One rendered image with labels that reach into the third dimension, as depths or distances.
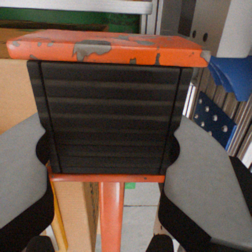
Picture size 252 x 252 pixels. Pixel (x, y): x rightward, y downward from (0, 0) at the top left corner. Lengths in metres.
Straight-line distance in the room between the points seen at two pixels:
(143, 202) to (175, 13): 1.71
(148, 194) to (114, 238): 1.78
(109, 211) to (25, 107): 0.19
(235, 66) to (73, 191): 0.36
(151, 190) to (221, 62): 1.71
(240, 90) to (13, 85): 0.35
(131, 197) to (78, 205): 1.59
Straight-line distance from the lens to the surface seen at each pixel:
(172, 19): 1.00
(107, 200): 0.16
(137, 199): 2.04
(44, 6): 0.61
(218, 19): 0.22
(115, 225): 0.20
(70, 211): 0.45
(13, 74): 0.28
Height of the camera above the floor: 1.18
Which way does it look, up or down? 58 degrees down
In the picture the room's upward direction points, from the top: 177 degrees clockwise
